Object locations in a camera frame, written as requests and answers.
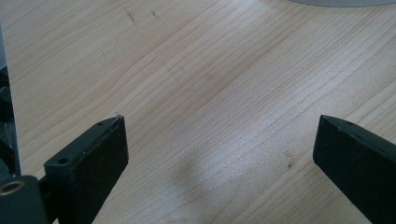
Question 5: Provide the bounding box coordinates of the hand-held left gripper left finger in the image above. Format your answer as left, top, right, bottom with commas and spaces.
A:
44, 115, 130, 224

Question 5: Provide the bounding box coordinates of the dark frame with grey edge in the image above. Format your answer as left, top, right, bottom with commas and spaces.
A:
0, 22, 22, 181

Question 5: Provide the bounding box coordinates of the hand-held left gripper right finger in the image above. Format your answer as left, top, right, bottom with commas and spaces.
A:
312, 114, 396, 224

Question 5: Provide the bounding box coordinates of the grey round object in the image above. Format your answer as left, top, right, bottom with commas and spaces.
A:
288, 0, 396, 7

